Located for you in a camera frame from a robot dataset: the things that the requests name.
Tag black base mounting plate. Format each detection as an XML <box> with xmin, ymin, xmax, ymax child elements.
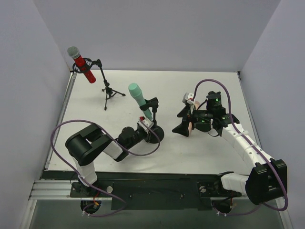
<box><xmin>69</xmin><ymin>171</ymin><xmax>239</xmax><ymax>212</ymax></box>

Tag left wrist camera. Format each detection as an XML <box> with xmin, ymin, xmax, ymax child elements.
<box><xmin>138</xmin><ymin>116</ymin><xmax>153</xmax><ymax>132</ymax></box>

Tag peach toy microphone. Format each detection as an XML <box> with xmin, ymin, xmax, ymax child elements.
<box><xmin>188</xmin><ymin>101</ymin><xmax>200</xmax><ymax>137</ymax></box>

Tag black round-base stand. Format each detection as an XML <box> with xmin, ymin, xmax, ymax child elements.
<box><xmin>140</xmin><ymin>97</ymin><xmax>164</xmax><ymax>144</ymax></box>
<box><xmin>195</xmin><ymin>122</ymin><xmax>211</xmax><ymax>132</ymax></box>

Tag black round-base stand front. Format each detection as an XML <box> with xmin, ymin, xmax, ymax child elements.
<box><xmin>195</xmin><ymin>122</ymin><xmax>211</xmax><ymax>132</ymax></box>

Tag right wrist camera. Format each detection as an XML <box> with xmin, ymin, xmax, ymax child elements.
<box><xmin>182</xmin><ymin>93</ymin><xmax>195</xmax><ymax>105</ymax></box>

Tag black tripod microphone stand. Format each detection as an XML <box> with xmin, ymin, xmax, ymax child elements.
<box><xmin>72</xmin><ymin>58</ymin><xmax>126</xmax><ymax>111</ymax></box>

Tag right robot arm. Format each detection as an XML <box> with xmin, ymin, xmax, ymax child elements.
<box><xmin>172</xmin><ymin>91</ymin><xmax>287</xmax><ymax>205</ymax></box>

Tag aluminium frame rail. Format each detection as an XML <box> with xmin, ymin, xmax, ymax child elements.
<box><xmin>29</xmin><ymin>180</ymin><xmax>71</xmax><ymax>200</ymax></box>

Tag mint green toy microphone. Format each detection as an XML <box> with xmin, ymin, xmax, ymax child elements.
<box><xmin>128</xmin><ymin>83</ymin><xmax>153</xmax><ymax>120</ymax></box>

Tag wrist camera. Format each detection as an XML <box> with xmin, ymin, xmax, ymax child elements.
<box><xmin>182</xmin><ymin>93</ymin><xmax>195</xmax><ymax>105</ymax></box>
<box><xmin>138</xmin><ymin>116</ymin><xmax>153</xmax><ymax>132</ymax></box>

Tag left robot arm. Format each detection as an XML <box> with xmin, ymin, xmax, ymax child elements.
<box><xmin>65</xmin><ymin>124</ymin><xmax>158</xmax><ymax>188</ymax></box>

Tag red glitter microphone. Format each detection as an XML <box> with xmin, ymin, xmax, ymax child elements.
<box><xmin>67</xmin><ymin>46</ymin><xmax>96</xmax><ymax>83</ymax></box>

